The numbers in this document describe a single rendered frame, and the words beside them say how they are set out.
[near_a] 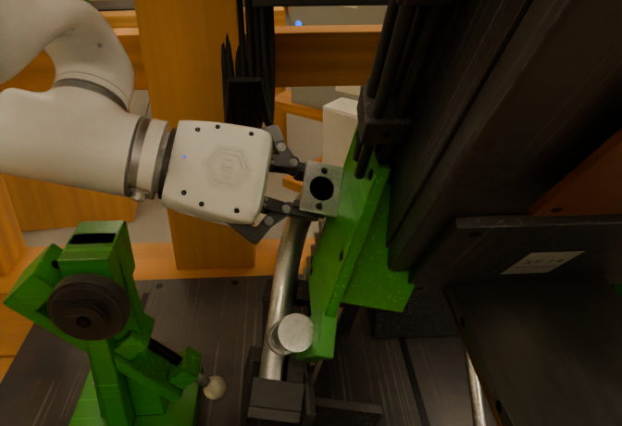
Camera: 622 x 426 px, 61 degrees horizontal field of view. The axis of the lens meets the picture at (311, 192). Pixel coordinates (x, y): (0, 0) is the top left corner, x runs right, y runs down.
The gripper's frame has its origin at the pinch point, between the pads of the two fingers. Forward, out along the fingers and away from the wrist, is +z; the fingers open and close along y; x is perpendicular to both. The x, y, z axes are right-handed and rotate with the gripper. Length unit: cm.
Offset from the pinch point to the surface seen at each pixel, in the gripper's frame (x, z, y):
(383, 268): -5.8, 7.0, -7.7
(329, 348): -2.7, 3.6, -15.7
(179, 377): 11.8, -9.8, -21.2
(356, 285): -3.9, 5.1, -9.5
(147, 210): 231, -41, 41
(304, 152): 261, 42, 104
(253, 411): 8.2, -1.2, -23.4
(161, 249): 50, -17, -2
